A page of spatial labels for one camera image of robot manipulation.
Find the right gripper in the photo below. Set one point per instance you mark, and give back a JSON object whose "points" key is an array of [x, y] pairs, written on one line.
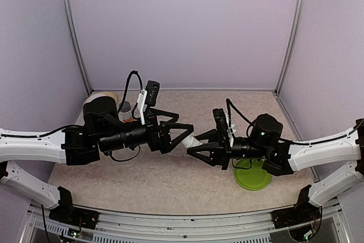
{"points": [[220, 154]]}

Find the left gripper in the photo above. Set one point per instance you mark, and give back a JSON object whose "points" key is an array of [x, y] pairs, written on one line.
{"points": [[162, 143]]}

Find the small white pill bottle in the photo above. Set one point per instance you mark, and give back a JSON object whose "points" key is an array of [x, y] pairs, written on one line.
{"points": [[190, 141]]}

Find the orange label pill bottle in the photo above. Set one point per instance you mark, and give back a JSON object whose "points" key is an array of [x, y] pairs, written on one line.
{"points": [[126, 117]]}

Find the grey bottle cap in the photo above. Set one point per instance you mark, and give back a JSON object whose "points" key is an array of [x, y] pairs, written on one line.
{"points": [[125, 107]]}

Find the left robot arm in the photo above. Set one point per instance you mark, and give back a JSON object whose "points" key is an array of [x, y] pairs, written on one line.
{"points": [[76, 145]]}

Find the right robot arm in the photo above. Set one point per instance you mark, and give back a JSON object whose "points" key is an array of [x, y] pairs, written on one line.
{"points": [[284, 157]]}

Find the green plate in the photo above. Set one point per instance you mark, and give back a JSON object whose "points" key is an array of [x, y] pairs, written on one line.
{"points": [[250, 175]]}

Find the beige wooden plate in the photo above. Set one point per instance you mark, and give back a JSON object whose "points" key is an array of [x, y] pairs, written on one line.
{"points": [[100, 94]]}

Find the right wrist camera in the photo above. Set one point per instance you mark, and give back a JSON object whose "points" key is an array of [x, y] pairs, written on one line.
{"points": [[225, 132]]}

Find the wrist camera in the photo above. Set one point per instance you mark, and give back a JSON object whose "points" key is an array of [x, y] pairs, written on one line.
{"points": [[225, 132], [146, 99]]}

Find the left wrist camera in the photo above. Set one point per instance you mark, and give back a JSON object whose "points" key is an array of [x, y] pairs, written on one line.
{"points": [[146, 99]]}

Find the front aluminium rail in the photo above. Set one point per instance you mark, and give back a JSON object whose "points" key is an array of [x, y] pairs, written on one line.
{"points": [[113, 226]]}

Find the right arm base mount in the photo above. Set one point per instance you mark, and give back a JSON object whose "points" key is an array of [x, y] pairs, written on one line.
{"points": [[302, 212]]}

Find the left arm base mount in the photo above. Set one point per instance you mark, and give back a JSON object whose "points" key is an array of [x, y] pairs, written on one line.
{"points": [[82, 218]]}

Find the left aluminium frame post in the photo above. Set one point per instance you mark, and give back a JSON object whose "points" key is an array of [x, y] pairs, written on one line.
{"points": [[76, 46]]}

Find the aluminium frame post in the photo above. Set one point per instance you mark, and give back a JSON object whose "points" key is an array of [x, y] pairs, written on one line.
{"points": [[290, 46], [76, 46]]}

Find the right aluminium frame post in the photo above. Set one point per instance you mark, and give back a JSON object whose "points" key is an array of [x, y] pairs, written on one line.
{"points": [[290, 46]]}

